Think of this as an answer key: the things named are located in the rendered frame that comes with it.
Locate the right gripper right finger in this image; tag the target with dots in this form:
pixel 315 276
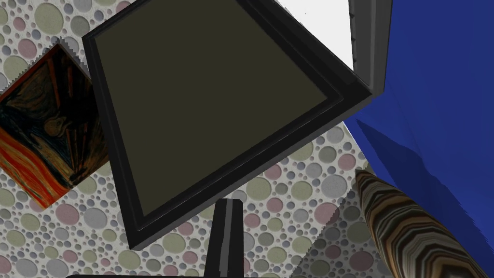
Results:
pixel 236 247

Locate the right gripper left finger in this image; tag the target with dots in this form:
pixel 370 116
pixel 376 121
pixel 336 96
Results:
pixel 213 247

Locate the black framed dark screen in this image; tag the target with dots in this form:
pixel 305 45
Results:
pixel 208 100

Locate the brown striped rounded furniture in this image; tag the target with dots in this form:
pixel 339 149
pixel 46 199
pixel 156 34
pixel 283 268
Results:
pixel 405 235

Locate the orange and black wall painting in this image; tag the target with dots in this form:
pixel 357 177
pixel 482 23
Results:
pixel 42 131

